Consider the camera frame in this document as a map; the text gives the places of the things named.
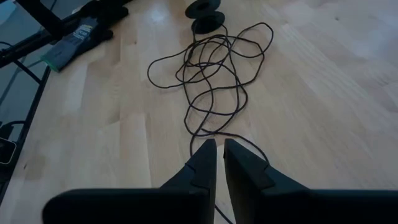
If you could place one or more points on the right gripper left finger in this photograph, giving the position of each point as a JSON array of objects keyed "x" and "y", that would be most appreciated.
[{"x": 174, "y": 205}]

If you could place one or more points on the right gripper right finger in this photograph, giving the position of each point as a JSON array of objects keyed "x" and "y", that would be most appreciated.
[{"x": 280, "y": 208}]

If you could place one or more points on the black box white edge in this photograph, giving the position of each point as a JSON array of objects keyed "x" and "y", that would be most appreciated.
[{"x": 6, "y": 151}]

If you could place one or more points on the black glove grey cuff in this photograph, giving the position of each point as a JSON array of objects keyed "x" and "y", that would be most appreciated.
[{"x": 71, "y": 40}]

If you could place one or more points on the black work glove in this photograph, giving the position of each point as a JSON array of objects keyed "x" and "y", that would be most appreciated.
[{"x": 105, "y": 12}]

